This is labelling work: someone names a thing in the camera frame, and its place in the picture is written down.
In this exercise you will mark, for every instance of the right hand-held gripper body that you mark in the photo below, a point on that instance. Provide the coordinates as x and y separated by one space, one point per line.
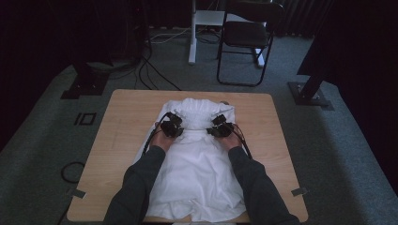
222 128

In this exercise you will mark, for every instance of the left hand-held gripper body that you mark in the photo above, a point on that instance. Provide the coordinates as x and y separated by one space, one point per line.
170 128

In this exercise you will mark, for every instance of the white skirt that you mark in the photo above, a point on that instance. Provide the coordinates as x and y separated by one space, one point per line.
194 175

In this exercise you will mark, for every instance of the person's right hand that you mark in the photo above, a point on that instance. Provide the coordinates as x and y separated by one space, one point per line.
231 140

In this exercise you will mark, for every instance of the person's left hand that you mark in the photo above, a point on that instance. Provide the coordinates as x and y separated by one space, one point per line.
162 142

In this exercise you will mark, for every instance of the black square floor tape marks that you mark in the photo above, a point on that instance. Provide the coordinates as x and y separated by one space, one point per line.
85 119

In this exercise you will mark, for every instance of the round grey stand base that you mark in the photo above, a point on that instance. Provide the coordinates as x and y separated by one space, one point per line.
109 65

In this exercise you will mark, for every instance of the black slanted stand with base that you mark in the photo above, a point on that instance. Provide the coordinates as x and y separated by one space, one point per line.
309 93

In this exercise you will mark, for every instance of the black stand with flat base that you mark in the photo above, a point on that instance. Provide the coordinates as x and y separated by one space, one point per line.
84 84

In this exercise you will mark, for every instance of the black folding chair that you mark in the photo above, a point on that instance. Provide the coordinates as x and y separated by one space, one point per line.
245 34

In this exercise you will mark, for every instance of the grey tape piece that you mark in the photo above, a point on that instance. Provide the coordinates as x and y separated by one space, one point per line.
79 193
299 191

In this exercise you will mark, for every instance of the dark curtain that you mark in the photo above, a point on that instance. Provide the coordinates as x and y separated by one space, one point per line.
300 15

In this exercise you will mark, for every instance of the white desk frame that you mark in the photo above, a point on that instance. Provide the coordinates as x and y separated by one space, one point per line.
192 37

